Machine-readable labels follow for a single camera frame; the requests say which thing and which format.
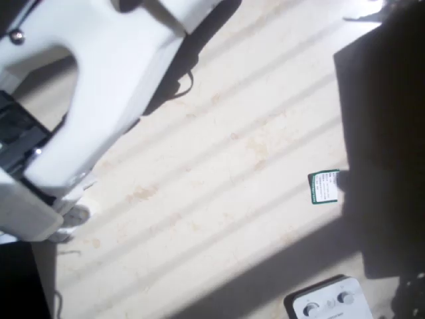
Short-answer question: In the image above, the green-bordered white card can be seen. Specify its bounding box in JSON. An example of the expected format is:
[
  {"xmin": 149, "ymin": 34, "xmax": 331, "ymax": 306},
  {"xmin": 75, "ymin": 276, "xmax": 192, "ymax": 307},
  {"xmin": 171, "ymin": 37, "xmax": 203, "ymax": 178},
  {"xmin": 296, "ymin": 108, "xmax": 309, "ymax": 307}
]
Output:
[{"xmin": 307, "ymin": 169, "xmax": 340, "ymax": 205}]

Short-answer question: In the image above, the black speckled object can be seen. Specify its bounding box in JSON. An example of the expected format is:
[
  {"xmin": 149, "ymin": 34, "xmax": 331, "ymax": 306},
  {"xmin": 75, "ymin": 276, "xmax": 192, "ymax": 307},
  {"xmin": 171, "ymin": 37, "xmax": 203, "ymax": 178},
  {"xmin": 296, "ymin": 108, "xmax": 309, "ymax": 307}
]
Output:
[{"xmin": 390, "ymin": 274, "xmax": 425, "ymax": 319}]

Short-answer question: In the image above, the white device with two knobs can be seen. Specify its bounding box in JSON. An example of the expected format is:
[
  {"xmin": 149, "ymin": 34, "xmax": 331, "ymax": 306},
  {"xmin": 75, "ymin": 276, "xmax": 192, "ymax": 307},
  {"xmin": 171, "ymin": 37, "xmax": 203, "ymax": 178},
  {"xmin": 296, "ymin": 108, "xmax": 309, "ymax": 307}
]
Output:
[{"xmin": 284, "ymin": 274, "xmax": 376, "ymax": 319}]

